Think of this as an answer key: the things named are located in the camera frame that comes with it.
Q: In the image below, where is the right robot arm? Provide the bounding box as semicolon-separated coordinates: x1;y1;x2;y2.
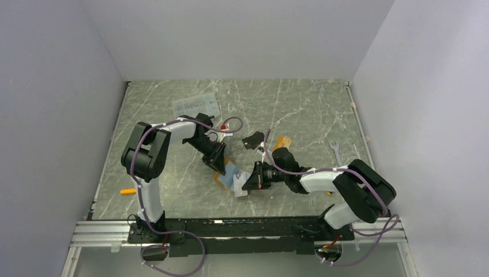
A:
241;147;397;239

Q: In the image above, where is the silver VIP card top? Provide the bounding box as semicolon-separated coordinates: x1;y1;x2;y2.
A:
233;172;251;197

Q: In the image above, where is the orange leather card holder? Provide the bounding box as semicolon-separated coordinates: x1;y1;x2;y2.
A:
213;158;245;193

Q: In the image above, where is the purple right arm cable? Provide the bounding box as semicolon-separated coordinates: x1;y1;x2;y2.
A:
261;129;400;268

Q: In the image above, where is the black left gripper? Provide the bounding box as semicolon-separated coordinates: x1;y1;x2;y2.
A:
185;136;227;176

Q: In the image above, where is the silver open-end wrench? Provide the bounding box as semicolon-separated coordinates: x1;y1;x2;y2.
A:
329;141;344;167

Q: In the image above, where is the orange-handled screwdriver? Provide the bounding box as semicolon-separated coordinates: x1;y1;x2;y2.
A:
120;188;137;196

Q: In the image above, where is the small orange card sleeve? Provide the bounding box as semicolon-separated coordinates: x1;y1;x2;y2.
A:
273;136;292;151

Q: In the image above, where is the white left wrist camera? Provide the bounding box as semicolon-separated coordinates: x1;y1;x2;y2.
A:
217;123;234;142

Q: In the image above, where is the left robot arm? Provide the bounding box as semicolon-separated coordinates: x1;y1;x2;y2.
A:
121;113;231;242

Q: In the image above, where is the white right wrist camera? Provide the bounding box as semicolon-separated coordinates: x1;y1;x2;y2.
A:
257;141;265;155

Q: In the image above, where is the clear plastic organizer box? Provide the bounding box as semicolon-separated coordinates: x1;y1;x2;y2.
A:
172;93;221;118

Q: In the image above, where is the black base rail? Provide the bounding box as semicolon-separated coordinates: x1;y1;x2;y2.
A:
127;216;355;257

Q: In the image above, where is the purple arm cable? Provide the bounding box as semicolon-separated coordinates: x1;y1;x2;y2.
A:
130;116;244;277
261;129;400;268

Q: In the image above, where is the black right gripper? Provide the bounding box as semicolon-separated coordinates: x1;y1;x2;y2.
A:
242;160;288;190

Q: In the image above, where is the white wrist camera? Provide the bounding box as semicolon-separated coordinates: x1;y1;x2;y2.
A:
257;141;265;155
217;123;234;142

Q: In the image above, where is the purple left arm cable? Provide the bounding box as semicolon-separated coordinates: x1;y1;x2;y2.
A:
130;116;244;277

